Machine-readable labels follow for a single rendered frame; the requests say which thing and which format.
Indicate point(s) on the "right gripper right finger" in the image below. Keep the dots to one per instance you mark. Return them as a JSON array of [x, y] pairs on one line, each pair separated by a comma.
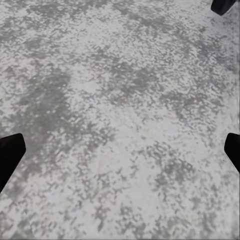
[[232, 148]]

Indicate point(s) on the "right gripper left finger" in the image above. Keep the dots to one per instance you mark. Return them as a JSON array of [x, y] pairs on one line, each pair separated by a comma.
[[12, 150]]

